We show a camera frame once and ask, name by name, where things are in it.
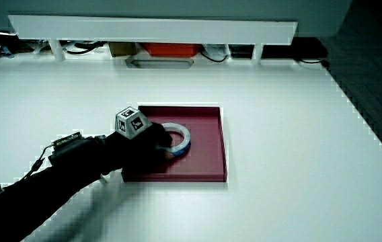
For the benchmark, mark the white raised shelf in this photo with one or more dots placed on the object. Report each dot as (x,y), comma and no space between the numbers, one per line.
(157,32)

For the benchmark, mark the blue tape roll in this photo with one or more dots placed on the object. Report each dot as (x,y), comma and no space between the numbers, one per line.
(186,134)

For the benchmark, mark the person's left forearm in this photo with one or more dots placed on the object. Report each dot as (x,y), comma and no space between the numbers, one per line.
(43,191)

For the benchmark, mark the brown cardboard box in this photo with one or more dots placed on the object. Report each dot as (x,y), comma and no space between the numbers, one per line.
(122,48)

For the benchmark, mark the person's left hand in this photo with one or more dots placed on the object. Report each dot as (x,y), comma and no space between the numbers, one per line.
(144,148)

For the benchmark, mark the dark red square tray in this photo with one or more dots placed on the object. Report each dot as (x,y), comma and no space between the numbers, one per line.
(208,161)

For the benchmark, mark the orange box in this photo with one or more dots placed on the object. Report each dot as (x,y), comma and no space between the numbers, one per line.
(171,49)

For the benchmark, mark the black forearm sensor module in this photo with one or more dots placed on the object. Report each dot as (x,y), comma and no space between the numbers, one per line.
(73,148)

